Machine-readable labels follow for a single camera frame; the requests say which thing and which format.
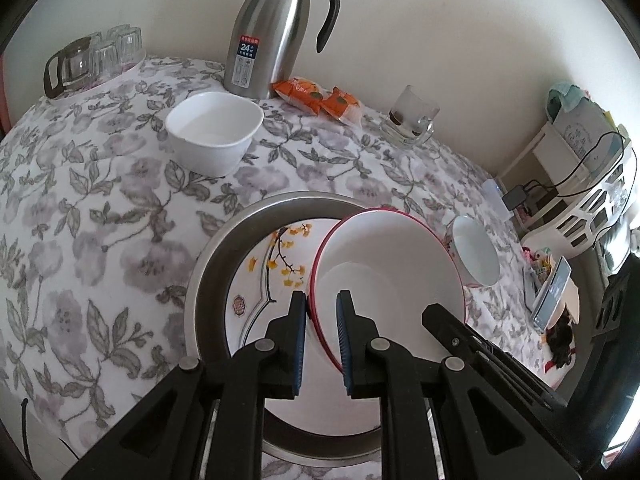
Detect black charger adapter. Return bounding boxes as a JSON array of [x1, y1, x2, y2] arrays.
[[502, 186, 528, 211]]

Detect red-rimmed strawberry print bowl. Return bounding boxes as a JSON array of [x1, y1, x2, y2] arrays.
[[306, 207, 468, 376]]

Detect glass mug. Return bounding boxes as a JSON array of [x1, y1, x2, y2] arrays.
[[381, 85, 441, 150]]

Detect grey floral tablecloth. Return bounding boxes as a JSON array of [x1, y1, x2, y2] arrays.
[[0, 55, 556, 480]]

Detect beige paper box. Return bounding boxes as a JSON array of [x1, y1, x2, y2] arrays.
[[550, 280, 581, 331]]

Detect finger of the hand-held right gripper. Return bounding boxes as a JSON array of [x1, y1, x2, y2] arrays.
[[421, 303, 568, 411]]

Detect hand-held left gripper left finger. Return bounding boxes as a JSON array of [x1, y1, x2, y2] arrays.
[[60, 290, 307, 480]]

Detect light blue bowl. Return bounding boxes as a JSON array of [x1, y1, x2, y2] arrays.
[[442, 214, 501, 288]]

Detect black charger cable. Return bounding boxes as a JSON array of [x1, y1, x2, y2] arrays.
[[520, 130, 631, 196]]

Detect white lattice rack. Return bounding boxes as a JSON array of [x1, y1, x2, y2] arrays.
[[520, 147, 640, 261]]

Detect stainless steel thermos jug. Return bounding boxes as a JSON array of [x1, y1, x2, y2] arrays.
[[222, 0, 341, 100]]

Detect black cloth bundle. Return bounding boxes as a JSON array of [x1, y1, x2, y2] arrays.
[[545, 317, 578, 366]]

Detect small white bowl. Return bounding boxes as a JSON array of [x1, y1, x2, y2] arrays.
[[165, 91, 264, 178]]

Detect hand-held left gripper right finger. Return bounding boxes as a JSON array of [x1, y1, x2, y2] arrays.
[[335, 289, 606, 480]]

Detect smartphone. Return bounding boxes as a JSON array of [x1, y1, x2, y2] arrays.
[[531, 256, 572, 332]]

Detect orange snack packet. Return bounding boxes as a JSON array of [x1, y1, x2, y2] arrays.
[[271, 76, 326, 116], [320, 87, 363, 126]]

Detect black-rimmed ginkgo print plate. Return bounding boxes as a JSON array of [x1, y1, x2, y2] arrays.
[[223, 219, 383, 433]]

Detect black power adapter with cable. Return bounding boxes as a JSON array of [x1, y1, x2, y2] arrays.
[[495, 122, 631, 211]]

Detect white tray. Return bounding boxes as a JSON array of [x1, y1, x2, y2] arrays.
[[50, 50, 148, 106]]

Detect glass carafe with black handle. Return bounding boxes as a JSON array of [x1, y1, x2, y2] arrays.
[[43, 37, 96, 100]]

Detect pink board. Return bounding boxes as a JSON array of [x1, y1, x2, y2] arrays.
[[0, 55, 13, 133]]

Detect green cloth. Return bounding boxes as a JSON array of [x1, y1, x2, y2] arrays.
[[546, 81, 593, 123]]

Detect large stainless steel basin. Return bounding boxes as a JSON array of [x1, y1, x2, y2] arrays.
[[184, 191, 396, 467]]

